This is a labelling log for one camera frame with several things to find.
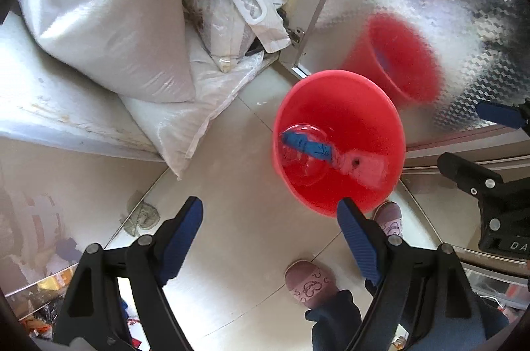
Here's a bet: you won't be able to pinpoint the grey floor rag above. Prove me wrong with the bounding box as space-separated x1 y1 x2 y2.
120 191 162 238

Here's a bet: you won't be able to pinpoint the clear plastic storage box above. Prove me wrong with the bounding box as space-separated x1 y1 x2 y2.
464 266 530 312

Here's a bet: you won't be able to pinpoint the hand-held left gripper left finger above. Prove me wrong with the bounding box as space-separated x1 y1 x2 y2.
52 196 204 351

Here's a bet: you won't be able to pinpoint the flat white woven sack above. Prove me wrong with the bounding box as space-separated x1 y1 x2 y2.
118 45 266 180

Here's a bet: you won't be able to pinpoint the pile of colourful packaging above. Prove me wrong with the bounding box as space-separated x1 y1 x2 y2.
0 264 137 351

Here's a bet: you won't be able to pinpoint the clear bottle with blue label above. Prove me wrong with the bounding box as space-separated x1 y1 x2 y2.
278 123 388 190

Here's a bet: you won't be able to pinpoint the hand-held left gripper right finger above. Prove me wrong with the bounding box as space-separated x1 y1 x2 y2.
337 197 488 351

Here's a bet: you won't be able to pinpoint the large white woven sack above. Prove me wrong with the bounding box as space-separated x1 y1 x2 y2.
17 0 203 103

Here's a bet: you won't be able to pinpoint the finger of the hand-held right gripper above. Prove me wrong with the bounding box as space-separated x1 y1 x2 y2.
475 98 530 136
438 151 530 208

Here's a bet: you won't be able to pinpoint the person's dark trousers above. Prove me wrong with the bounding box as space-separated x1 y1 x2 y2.
305 290 511 351

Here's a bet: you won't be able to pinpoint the red plastic bin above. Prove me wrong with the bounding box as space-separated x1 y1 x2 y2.
271 70 406 217

